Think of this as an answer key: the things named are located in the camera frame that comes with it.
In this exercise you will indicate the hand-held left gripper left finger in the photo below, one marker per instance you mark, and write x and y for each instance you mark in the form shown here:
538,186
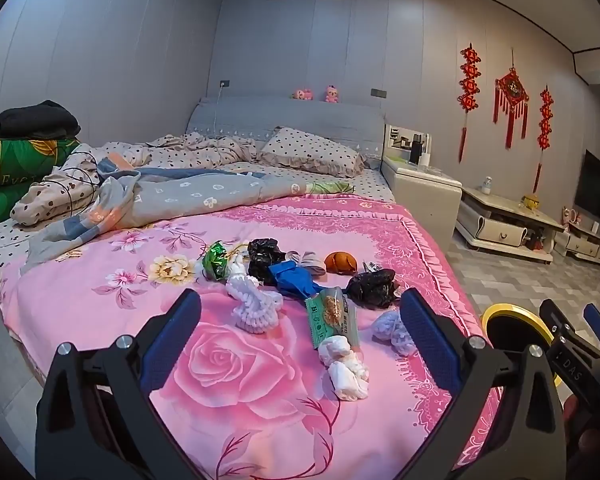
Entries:
172,332

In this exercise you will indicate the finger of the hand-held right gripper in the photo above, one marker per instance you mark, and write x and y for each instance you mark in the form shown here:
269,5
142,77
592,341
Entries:
598,322
556,319

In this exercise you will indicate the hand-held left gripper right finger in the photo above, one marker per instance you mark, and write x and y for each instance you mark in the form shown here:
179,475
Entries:
428,334

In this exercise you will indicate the pale blue tissue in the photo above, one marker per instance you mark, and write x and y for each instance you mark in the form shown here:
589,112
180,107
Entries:
390,332

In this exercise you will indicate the yellow rimmed black trash bin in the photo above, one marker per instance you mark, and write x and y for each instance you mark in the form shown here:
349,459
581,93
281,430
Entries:
510,332

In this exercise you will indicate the black plastic bag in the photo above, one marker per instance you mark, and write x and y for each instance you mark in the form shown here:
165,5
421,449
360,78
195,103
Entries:
265,255
372,289

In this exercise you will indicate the green foil wrapper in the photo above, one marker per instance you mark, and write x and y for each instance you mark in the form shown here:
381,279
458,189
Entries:
214,262

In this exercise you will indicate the white tissue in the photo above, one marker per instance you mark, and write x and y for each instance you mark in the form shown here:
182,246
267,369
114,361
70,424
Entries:
347,370

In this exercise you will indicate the green snack wrapper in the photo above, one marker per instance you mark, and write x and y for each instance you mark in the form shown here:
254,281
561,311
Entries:
330,317

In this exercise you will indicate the orange peel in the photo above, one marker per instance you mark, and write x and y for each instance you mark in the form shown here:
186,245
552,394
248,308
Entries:
340,262

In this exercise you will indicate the blue wrapper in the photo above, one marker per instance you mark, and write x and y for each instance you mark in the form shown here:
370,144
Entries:
292,280

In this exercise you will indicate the grey white wrapper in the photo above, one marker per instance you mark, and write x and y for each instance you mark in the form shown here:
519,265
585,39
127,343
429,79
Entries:
310,260

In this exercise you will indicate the pink floral blanket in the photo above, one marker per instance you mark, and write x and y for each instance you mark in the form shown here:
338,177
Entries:
230,370

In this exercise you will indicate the cream low side cabinet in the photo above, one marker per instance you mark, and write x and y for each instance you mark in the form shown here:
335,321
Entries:
585,245

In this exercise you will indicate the pink toy ornament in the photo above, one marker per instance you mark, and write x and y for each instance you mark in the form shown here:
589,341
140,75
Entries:
572,216

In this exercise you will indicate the yellow pot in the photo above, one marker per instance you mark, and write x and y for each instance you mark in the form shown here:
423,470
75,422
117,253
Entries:
531,201

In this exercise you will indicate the cream marble top stand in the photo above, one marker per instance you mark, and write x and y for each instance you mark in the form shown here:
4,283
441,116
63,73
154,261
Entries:
500,205

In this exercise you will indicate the grey floral quilt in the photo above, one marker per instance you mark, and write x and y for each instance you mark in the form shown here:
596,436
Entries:
180,192

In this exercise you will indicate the cream bedside cabinet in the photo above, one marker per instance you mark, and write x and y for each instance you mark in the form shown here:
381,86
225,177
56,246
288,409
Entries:
420,190

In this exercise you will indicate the small white figurine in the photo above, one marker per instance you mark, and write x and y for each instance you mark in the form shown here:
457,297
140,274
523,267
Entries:
487,186

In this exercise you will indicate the polka dot bedsheet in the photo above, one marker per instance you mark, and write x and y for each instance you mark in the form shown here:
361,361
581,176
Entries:
372,185

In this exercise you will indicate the black bottle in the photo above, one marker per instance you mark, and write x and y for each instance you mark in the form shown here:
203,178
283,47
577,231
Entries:
415,150

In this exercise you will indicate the polka dot duvet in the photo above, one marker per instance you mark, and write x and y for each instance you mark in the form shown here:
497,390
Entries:
205,147

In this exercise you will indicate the long red knot ornament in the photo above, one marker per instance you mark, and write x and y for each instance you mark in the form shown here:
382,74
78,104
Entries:
469,90
545,120

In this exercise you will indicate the polka dot pillow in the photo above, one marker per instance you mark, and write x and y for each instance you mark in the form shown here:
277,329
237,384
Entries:
310,152

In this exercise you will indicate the green floral folded quilt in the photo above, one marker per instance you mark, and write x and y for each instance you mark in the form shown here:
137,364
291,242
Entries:
10,170

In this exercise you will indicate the diamond red knot ornament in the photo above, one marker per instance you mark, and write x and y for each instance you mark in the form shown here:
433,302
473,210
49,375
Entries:
511,91

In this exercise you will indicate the grey headboard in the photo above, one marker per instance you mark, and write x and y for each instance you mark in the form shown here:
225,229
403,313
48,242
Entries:
280,115

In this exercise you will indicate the black folded clothing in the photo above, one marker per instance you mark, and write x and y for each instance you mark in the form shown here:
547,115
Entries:
35,120

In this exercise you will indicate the pink plush toy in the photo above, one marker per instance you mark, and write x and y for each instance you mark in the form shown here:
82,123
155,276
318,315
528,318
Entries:
332,94
302,94

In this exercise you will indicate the wall mounted television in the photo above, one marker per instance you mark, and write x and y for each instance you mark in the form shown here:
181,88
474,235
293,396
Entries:
597,185

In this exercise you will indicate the grey wall switch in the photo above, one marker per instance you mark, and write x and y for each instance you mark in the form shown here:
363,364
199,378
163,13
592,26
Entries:
378,92

